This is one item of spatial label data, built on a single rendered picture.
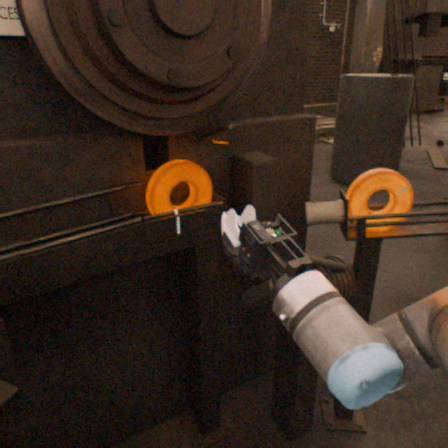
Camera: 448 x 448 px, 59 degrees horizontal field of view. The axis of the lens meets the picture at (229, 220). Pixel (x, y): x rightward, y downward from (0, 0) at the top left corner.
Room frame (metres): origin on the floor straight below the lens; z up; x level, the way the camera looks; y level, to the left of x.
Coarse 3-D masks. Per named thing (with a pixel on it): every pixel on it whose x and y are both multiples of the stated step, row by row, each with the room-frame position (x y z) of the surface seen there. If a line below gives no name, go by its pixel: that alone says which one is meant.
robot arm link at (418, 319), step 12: (444, 288) 0.48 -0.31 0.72; (420, 300) 0.48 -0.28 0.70; (432, 300) 0.46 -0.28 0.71; (444, 300) 0.44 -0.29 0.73; (408, 312) 0.47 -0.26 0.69; (420, 312) 0.46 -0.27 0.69; (432, 312) 0.44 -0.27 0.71; (444, 312) 0.41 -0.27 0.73; (408, 324) 0.45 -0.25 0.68; (420, 324) 0.44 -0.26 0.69; (432, 324) 0.42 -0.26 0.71; (444, 324) 0.39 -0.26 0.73; (420, 336) 0.43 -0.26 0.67; (432, 336) 0.41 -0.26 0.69; (444, 336) 0.37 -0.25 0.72; (420, 348) 0.42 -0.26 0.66; (432, 348) 0.42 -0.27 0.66; (444, 348) 0.35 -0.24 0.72; (432, 360) 0.42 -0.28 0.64; (444, 360) 0.34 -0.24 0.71
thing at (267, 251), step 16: (256, 224) 0.56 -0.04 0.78; (272, 224) 0.57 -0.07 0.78; (288, 224) 0.57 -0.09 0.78; (240, 240) 0.56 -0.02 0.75; (256, 240) 0.52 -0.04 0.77; (272, 240) 0.53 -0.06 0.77; (288, 240) 0.54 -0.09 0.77; (240, 256) 0.56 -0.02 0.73; (256, 256) 0.52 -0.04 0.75; (272, 256) 0.52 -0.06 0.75; (288, 256) 0.51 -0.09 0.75; (304, 256) 0.50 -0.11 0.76; (256, 272) 0.54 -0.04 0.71; (272, 272) 0.52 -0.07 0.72; (288, 272) 0.48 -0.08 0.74; (304, 272) 0.50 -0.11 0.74; (272, 288) 0.49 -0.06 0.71
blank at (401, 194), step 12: (360, 180) 0.88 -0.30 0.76; (372, 180) 0.87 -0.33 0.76; (384, 180) 0.87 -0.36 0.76; (396, 180) 0.87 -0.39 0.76; (348, 192) 0.89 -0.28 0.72; (360, 192) 0.87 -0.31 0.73; (372, 192) 0.87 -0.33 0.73; (396, 192) 0.87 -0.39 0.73; (408, 192) 0.87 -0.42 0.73; (360, 204) 0.87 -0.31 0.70; (396, 204) 0.87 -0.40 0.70; (408, 204) 0.87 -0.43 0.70; (372, 228) 0.87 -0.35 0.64; (384, 228) 0.87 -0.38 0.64
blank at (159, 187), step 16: (176, 160) 0.85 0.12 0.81; (160, 176) 0.80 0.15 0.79; (176, 176) 0.82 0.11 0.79; (192, 176) 0.84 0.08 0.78; (208, 176) 0.86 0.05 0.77; (160, 192) 0.80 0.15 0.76; (192, 192) 0.86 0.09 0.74; (208, 192) 0.86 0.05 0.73; (160, 208) 0.80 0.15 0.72; (176, 208) 0.82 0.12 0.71
